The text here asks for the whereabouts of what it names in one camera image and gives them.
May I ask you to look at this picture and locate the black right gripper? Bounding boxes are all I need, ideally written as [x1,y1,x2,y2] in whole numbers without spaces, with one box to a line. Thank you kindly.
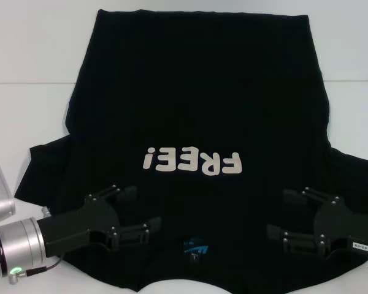
[266,186,368,255]

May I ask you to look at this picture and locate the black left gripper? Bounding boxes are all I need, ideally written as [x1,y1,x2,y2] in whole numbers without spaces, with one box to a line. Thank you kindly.
[36,184,163,258]

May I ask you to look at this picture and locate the black shirt with FREE print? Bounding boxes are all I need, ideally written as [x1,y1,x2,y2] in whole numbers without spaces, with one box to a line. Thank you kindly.
[13,8,368,294]

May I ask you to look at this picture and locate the thin red-black cable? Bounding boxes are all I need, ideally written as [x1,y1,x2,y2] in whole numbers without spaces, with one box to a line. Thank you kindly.
[23,254,64,275]

